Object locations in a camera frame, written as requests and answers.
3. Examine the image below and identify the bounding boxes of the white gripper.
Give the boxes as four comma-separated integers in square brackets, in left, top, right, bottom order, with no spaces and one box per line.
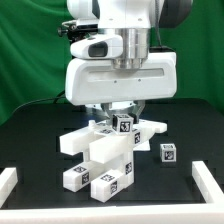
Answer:
[65,52,177,123]

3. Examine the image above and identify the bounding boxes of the white chair back part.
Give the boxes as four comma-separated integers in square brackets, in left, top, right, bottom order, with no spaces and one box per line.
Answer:
[60,119,167,164]

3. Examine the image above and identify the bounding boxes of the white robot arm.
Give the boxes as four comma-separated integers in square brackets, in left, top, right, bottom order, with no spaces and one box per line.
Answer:
[65,0,193,113]

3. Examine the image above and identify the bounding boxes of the white sheet with tags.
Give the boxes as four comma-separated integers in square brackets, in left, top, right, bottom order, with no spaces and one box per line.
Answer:
[134,141,150,151]

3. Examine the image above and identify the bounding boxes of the green backdrop curtain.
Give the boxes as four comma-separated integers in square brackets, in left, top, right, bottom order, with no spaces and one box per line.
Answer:
[0,0,224,124]

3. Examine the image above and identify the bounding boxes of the white block far left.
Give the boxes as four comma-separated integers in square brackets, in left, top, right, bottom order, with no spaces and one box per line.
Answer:
[0,167,18,208]

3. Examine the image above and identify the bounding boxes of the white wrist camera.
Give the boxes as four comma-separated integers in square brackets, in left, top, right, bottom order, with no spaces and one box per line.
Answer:
[70,34,123,59]

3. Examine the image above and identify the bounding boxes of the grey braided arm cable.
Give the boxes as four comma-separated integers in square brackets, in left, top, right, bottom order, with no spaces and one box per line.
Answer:
[148,0,176,53]

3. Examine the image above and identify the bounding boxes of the black cable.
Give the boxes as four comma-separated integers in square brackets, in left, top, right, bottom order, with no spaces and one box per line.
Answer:
[13,89,68,113]

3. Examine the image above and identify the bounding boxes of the white frame border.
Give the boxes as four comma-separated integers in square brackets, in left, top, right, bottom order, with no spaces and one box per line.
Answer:
[0,161,224,224]

